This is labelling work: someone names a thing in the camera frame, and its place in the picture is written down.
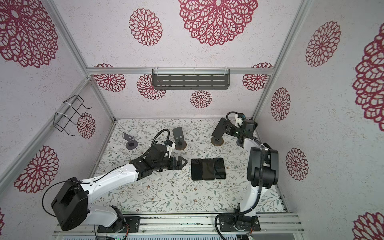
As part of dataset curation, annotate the centre wood-rim phone stand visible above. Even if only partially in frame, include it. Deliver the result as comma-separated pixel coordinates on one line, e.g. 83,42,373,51
173,127,187,151

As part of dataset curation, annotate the far left grey stand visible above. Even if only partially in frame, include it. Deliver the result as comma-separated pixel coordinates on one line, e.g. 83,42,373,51
123,133,138,150

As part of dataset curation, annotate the grey stand with wood-rim base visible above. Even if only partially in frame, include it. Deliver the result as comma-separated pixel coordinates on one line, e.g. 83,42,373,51
211,137,224,147

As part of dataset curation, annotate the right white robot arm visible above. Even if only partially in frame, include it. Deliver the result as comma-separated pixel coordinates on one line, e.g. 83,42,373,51
234,116,279,217

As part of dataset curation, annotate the black wire wall rack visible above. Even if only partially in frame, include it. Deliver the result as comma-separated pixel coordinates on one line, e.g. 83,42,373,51
53,95,92,137

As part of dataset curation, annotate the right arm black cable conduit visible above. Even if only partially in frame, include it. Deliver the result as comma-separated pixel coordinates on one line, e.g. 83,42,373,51
213,111,268,240

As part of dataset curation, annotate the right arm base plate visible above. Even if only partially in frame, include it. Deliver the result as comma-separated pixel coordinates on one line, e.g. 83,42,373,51
219,215,261,232

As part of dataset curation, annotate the grey wall shelf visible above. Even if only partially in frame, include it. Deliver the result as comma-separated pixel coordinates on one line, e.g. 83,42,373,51
152,69,231,90

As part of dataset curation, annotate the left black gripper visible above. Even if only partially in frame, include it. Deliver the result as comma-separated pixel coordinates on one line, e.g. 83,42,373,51
153,155,188,171

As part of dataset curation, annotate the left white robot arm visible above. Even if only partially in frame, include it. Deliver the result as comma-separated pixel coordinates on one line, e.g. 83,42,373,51
51,144,188,232

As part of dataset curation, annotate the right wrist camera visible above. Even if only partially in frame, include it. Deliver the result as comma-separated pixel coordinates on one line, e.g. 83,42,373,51
235,113,246,128

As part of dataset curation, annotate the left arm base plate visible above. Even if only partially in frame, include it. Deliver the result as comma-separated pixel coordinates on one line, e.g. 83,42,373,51
96,216,141,234

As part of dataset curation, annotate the purple round phone stand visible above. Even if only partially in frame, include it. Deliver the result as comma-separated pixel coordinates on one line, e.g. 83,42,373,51
236,138,244,148

